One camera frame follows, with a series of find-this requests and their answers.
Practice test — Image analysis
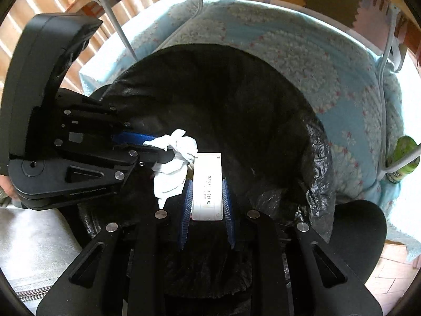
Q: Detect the green plastic bottle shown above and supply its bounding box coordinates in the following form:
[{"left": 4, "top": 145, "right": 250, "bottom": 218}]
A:
[{"left": 386, "top": 136, "right": 421, "bottom": 185}]

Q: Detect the black garbage bag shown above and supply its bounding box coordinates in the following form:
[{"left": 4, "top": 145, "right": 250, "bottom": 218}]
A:
[{"left": 77, "top": 44, "right": 336, "bottom": 316}]

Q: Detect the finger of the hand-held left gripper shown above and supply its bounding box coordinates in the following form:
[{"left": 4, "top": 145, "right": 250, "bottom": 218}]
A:
[
  {"left": 62, "top": 103, "right": 157, "bottom": 146},
  {"left": 64, "top": 145, "right": 176, "bottom": 198}
]

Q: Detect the white tissue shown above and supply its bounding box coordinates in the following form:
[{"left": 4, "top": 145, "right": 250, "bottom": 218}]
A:
[{"left": 143, "top": 129, "right": 198, "bottom": 208}]

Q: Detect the person's left forearm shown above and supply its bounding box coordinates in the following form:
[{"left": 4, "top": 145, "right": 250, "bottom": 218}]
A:
[{"left": 0, "top": 174, "right": 20, "bottom": 209}]

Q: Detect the bed with blue floral sheet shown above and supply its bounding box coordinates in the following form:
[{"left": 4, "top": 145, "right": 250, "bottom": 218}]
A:
[{"left": 79, "top": 0, "right": 421, "bottom": 260}]

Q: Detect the black stool seat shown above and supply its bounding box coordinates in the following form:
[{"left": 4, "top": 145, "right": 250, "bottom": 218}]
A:
[{"left": 329, "top": 199, "right": 387, "bottom": 287}]

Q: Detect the grey zipped garment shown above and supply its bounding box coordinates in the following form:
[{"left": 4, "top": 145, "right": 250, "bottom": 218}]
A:
[{"left": 0, "top": 204, "right": 83, "bottom": 307}]

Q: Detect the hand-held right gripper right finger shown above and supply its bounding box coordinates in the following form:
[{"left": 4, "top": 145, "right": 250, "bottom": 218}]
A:
[{"left": 221, "top": 178, "right": 379, "bottom": 316}]

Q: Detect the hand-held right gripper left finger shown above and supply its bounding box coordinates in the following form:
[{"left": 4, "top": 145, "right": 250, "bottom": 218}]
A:
[{"left": 36, "top": 178, "right": 194, "bottom": 316}]

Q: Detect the small white box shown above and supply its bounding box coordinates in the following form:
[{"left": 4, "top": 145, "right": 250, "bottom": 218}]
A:
[{"left": 192, "top": 152, "right": 224, "bottom": 221}]

